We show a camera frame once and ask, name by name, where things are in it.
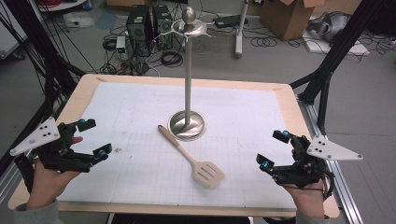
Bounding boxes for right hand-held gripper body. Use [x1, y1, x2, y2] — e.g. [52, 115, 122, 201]
[272, 133, 364, 189]

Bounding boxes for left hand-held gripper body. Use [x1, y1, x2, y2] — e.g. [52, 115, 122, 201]
[8, 116, 96, 174]

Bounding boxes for beige slotted spatula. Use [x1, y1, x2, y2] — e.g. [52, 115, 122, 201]
[157, 124, 226, 190]

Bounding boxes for metal utensil stand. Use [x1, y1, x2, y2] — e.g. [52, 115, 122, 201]
[154, 6, 216, 143]

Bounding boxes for person's left hand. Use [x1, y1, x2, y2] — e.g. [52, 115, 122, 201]
[26, 135, 84, 211]

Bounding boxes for person's right hand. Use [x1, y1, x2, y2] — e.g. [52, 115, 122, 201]
[281, 148, 328, 219]

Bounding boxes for white grid mat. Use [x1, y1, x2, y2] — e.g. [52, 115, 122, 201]
[57, 81, 302, 210]

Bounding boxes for small white power box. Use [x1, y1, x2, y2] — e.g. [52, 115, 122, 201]
[115, 35, 127, 61]

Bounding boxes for flat white board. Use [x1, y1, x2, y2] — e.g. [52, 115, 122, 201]
[302, 38, 372, 57]

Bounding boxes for clear plastic bag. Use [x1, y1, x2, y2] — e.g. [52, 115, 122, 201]
[63, 12, 94, 29]

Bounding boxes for wide black computer tower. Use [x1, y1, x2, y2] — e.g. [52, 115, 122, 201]
[125, 4, 154, 59]

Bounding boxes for open cardboard box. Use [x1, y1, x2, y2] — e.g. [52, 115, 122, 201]
[260, 0, 327, 42]

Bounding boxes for grey headset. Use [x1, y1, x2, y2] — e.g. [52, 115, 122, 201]
[307, 11, 351, 43]

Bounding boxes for round white table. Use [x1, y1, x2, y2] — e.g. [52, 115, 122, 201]
[36, 0, 89, 13]

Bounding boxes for black power adapter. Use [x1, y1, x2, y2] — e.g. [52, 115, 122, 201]
[213, 14, 249, 29]

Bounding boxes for narrow black computer tower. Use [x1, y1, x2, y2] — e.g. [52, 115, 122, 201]
[151, 4, 174, 51]

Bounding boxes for thin looped black cable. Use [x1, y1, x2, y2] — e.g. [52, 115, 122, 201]
[249, 35, 278, 49]

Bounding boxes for black metal frame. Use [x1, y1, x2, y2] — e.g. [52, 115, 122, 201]
[289, 0, 386, 136]
[0, 0, 87, 176]

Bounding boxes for coiled black cable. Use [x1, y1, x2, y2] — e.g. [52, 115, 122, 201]
[160, 49, 184, 68]

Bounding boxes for white stand post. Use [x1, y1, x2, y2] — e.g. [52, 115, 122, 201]
[234, 0, 250, 60]

